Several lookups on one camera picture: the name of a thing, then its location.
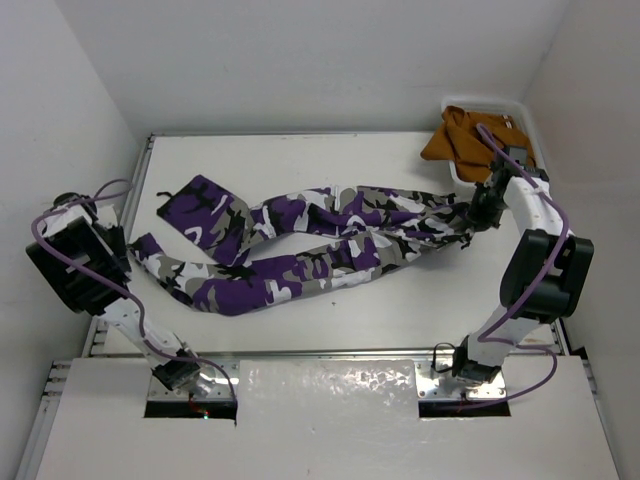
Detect mustard brown trousers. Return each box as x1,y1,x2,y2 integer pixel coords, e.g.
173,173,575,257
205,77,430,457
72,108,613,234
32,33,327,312
420,106,536,183

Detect metal base plate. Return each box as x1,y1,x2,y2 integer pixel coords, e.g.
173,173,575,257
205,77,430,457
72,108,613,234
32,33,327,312
415,356,507,402
147,356,240,403

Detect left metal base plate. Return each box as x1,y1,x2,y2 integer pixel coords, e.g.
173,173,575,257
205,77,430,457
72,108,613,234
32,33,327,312
147,356,240,403

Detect white front cover board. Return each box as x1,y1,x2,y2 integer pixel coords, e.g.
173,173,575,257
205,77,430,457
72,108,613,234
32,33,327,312
38,358,617,479

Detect white plastic basket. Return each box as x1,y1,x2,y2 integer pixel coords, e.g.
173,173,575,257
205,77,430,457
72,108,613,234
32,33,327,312
441,95,545,198

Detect purple camouflage trousers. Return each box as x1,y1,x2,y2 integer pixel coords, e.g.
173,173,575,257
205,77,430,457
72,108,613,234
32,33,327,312
129,175,474,316

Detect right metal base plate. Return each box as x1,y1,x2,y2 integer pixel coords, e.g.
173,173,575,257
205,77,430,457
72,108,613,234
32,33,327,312
415,356,507,402

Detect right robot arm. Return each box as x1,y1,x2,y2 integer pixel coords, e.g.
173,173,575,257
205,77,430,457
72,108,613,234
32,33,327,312
452,146,594,383

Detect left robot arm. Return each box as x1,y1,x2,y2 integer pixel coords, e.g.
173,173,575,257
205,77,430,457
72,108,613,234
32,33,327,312
25,192,201,391

